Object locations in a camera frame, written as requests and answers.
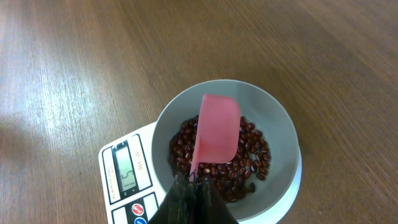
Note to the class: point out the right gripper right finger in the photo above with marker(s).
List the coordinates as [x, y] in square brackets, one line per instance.
[209, 207]

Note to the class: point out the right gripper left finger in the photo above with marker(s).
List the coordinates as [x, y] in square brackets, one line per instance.
[178, 204]

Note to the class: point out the pink measuring scoop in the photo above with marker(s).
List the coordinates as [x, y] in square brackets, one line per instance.
[217, 132]

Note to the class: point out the white digital kitchen scale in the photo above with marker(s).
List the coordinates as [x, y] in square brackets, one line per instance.
[132, 192]

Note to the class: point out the beans in white bowl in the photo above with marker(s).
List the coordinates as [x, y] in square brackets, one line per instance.
[252, 159]

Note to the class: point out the white round bowl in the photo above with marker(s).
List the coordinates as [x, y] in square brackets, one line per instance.
[273, 197]

